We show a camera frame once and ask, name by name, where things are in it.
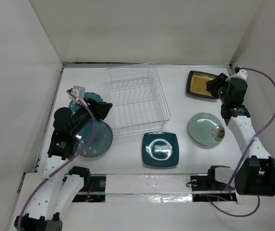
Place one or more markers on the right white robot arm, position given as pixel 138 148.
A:
pixel 254 174

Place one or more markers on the black square plate yellow centre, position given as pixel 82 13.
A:
pixel 196 84

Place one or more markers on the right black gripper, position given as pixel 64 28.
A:
pixel 212 85

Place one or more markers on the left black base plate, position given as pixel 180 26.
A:
pixel 97 183

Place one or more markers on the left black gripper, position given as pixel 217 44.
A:
pixel 99 109

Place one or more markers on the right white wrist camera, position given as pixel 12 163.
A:
pixel 239 73

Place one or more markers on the teal scalloped glass plate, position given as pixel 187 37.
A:
pixel 73 106

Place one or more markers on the light green flower plate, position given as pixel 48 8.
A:
pixel 206 129

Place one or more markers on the clear wire dish rack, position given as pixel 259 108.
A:
pixel 137 97

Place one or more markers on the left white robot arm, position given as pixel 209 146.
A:
pixel 50 199

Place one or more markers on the dark teal square plate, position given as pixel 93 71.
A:
pixel 160 149

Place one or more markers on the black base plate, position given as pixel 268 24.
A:
pixel 205 191
pixel 97 183

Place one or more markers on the teal round speckled plate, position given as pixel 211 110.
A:
pixel 101 140

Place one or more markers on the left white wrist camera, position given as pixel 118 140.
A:
pixel 76 93

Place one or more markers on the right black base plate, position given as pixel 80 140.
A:
pixel 205 191

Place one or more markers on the metal rail bar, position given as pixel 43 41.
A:
pixel 136 191

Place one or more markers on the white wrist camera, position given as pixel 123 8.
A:
pixel 239 73
pixel 76 93

